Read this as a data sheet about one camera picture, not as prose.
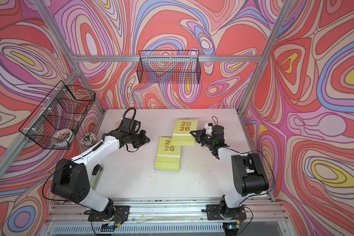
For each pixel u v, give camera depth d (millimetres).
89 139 803
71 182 434
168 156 891
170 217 734
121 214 731
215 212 730
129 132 686
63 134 727
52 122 745
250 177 463
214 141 731
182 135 886
